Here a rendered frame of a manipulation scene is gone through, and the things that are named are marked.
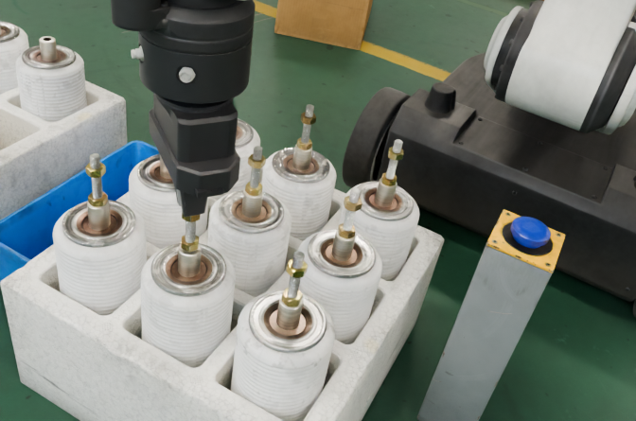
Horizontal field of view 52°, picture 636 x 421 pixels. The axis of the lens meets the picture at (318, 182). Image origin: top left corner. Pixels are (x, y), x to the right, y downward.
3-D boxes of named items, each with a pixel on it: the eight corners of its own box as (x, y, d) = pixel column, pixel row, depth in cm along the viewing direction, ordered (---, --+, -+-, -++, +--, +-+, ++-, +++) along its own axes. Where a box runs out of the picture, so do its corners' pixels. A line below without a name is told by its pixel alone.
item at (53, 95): (61, 133, 113) (50, 38, 102) (103, 154, 110) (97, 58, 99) (15, 158, 106) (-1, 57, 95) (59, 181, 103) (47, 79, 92)
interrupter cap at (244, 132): (185, 139, 86) (185, 134, 85) (214, 114, 91) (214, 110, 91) (237, 157, 84) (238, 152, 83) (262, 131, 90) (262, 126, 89)
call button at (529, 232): (512, 224, 70) (518, 209, 69) (548, 239, 69) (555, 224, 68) (503, 244, 68) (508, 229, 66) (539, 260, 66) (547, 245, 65)
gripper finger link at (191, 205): (175, 214, 60) (176, 159, 57) (208, 207, 62) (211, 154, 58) (180, 224, 59) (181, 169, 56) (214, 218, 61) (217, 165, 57)
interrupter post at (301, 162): (300, 160, 85) (304, 139, 83) (313, 168, 84) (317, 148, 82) (287, 166, 84) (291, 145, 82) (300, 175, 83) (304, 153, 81)
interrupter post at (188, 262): (187, 283, 65) (188, 259, 63) (171, 271, 66) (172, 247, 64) (205, 271, 67) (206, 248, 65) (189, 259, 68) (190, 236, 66)
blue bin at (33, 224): (137, 194, 114) (135, 137, 106) (187, 219, 110) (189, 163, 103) (-9, 297, 91) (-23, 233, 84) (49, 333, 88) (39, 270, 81)
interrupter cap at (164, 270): (185, 310, 62) (185, 306, 62) (134, 269, 66) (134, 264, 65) (240, 273, 67) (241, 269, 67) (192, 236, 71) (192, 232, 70)
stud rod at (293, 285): (291, 317, 61) (302, 259, 57) (282, 313, 62) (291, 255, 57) (295, 309, 62) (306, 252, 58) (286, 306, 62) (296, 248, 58)
